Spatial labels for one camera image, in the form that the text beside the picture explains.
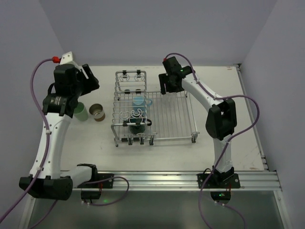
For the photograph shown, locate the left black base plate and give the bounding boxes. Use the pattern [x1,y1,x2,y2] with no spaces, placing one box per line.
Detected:
[93,173,114,189]

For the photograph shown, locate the purple cable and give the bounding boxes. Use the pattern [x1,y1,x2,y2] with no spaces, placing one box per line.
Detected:
[163,52,260,229]
[0,57,60,218]

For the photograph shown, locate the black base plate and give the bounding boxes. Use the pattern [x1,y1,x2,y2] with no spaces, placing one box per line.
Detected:
[93,173,114,189]
[197,167,241,189]

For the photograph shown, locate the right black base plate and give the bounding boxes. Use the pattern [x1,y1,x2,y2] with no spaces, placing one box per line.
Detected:
[197,167,241,189]

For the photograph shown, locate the mint green plastic cup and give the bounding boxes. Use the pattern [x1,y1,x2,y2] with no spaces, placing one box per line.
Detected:
[73,102,89,122]

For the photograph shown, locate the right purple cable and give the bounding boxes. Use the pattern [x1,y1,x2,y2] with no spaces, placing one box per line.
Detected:
[163,52,260,229]

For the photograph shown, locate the white and wood steel cup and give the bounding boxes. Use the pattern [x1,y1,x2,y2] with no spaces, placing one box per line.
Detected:
[89,104,105,122]

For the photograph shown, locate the dark green glossy mug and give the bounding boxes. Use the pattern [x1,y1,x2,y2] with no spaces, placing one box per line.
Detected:
[129,118,152,135]

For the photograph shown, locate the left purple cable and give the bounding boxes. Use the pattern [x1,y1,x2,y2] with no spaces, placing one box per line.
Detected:
[0,57,60,218]

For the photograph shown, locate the light blue ceramic mug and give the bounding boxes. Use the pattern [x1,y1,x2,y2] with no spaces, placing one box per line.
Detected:
[132,96,153,117]

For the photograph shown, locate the aluminium front rail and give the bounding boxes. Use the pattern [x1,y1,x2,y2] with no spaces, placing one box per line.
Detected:
[98,171,282,191]

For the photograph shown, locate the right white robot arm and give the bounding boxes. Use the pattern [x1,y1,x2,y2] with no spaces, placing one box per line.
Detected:
[159,56,237,188]

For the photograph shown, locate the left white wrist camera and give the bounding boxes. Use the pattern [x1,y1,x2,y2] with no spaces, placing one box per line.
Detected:
[51,52,80,69]

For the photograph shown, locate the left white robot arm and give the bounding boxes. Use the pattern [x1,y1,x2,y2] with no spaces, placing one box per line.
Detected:
[19,63,99,200]

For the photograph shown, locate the silver wire dish rack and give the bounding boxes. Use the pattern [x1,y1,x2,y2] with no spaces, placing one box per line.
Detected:
[111,70,199,146]

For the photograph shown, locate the clear plastic tumbler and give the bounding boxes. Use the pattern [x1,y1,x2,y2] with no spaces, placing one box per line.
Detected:
[163,93,176,105]

